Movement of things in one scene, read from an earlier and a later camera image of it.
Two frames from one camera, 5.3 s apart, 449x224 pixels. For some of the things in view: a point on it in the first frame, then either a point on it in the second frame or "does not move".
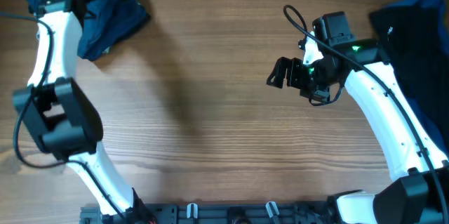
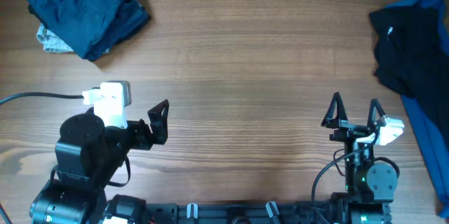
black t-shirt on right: x=412 y=39 does not move
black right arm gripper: x=295 y=65 → x=349 y=130
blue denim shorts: x=114 y=10 does not move
